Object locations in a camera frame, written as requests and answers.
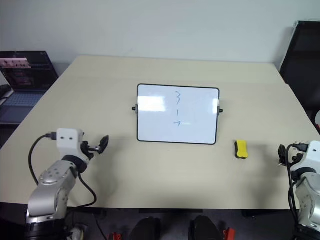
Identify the black chair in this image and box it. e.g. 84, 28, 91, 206
279, 20, 320, 127

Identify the black-framed desktop whiteboard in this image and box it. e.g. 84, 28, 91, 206
131, 83, 224, 146

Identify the open laptop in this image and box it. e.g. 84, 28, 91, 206
0, 50, 60, 125

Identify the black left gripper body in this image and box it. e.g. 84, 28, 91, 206
80, 140, 101, 161

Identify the yellow and black eraser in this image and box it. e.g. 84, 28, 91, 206
233, 139, 251, 160

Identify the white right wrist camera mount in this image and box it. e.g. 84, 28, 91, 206
298, 140, 320, 174

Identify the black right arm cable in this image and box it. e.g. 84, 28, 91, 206
285, 142, 310, 221

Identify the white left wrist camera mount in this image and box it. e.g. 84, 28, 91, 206
56, 128, 85, 161

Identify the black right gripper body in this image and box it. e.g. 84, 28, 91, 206
289, 151, 305, 166

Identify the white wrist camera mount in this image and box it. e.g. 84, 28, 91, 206
298, 140, 320, 174
56, 128, 85, 161

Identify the red clamp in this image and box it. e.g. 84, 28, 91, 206
219, 226, 236, 240

